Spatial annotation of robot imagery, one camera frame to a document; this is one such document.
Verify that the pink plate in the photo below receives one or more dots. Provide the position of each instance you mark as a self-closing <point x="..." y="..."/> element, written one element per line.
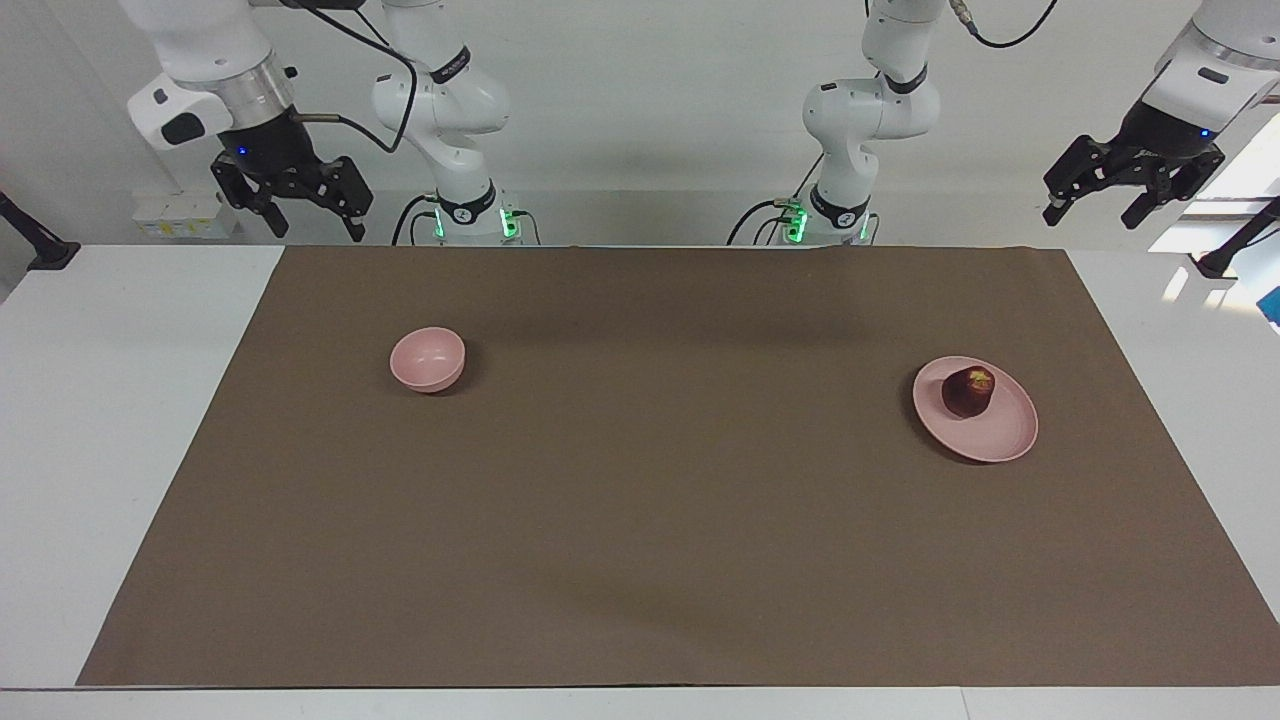
<point x="1000" y="435"/>

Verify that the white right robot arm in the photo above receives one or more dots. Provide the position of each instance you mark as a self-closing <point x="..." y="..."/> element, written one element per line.
<point x="450" y="100"/>

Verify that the pink bowl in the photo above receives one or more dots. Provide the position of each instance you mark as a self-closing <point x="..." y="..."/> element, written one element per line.
<point x="427" y="358"/>

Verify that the blue object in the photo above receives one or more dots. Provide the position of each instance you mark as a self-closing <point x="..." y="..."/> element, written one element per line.
<point x="1273" y="308"/>

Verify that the dark red apple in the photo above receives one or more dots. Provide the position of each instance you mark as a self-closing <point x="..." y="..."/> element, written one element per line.
<point x="965" y="395"/>

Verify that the black clamp mount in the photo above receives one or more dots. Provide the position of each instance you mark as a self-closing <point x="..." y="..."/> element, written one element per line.
<point x="50" y="255"/>
<point x="1215" y="265"/>

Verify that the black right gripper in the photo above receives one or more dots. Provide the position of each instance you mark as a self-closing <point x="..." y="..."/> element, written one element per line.
<point x="265" y="150"/>

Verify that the brown table mat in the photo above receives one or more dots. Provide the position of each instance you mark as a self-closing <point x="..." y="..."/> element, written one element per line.
<point x="640" y="500"/>

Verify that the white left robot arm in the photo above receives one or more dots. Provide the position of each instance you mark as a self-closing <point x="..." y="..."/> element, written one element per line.
<point x="870" y="110"/>

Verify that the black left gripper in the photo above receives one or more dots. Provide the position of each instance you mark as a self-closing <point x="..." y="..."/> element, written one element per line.
<point x="1165" y="135"/>

